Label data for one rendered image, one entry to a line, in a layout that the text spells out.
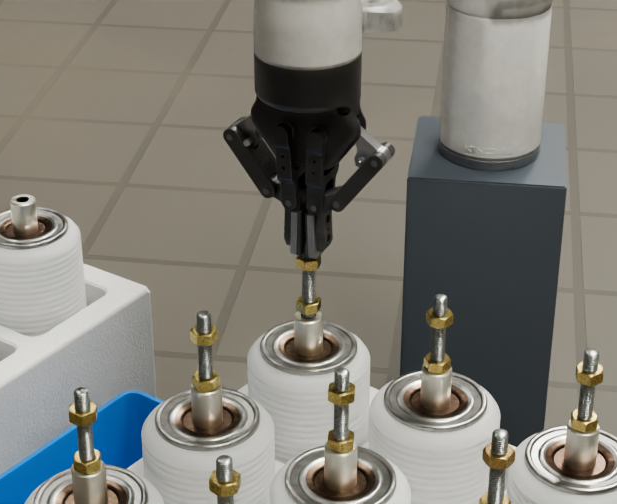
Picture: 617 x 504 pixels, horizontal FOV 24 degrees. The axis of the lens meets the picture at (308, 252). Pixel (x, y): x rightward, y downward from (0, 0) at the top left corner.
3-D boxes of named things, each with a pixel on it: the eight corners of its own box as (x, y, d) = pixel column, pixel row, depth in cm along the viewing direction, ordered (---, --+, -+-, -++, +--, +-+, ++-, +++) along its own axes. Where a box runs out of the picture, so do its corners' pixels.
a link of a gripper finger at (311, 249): (304, 214, 106) (306, 259, 108) (313, 216, 106) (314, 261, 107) (316, 202, 108) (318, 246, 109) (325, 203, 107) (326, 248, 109)
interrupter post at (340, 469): (365, 482, 99) (365, 442, 97) (344, 500, 97) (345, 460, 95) (335, 469, 100) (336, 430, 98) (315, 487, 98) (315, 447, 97)
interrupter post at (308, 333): (316, 340, 114) (316, 304, 113) (329, 355, 113) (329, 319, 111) (288, 347, 114) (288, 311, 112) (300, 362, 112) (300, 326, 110)
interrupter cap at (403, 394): (427, 365, 111) (427, 357, 111) (507, 403, 107) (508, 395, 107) (362, 406, 107) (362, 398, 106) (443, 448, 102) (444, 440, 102)
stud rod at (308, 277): (317, 326, 112) (317, 240, 108) (308, 331, 111) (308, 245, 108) (308, 321, 113) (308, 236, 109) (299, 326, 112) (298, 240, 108)
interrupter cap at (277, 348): (332, 318, 117) (332, 310, 117) (373, 365, 111) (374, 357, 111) (245, 338, 115) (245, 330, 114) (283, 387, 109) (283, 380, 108)
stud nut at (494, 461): (494, 448, 90) (495, 437, 89) (518, 458, 89) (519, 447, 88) (477, 463, 88) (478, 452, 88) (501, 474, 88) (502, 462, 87)
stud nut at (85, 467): (100, 475, 94) (99, 464, 94) (73, 475, 94) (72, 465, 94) (102, 456, 96) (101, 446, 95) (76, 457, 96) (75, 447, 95)
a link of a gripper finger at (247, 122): (273, 89, 105) (294, 114, 105) (233, 123, 108) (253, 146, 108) (259, 101, 103) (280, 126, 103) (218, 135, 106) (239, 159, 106)
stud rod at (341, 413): (350, 463, 98) (352, 369, 94) (342, 471, 97) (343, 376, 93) (338, 458, 98) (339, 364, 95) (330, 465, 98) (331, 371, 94)
